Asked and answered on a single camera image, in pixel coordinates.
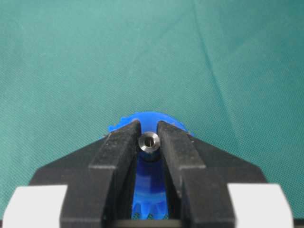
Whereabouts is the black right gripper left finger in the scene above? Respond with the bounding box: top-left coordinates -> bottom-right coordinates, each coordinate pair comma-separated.
29,121 -> 141,228

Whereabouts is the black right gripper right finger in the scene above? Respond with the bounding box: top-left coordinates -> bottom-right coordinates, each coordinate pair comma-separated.
157,121 -> 267,228

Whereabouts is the small steel shaft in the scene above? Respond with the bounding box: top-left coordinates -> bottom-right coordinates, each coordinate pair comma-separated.
138,132 -> 161,162

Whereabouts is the blue plastic gear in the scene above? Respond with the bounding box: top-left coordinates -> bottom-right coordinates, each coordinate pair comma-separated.
109,112 -> 186,220

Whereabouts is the green cloth mat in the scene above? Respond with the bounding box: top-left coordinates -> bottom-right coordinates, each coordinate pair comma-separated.
0,0 -> 304,218

